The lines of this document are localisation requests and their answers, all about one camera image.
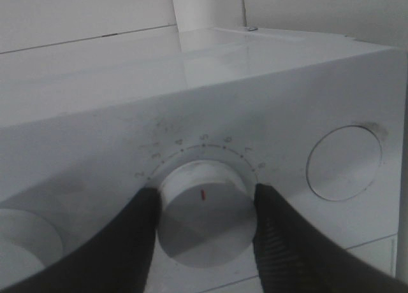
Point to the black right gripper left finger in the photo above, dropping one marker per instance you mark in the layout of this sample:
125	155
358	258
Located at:
116	259

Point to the white round door button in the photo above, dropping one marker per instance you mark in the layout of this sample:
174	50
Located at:
343	163

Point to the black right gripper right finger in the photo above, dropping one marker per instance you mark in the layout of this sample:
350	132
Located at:
293	256

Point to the white round knob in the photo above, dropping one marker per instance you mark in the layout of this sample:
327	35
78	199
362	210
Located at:
28	244
208	217

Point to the white microwave oven body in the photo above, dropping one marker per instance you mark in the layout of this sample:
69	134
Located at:
86	125

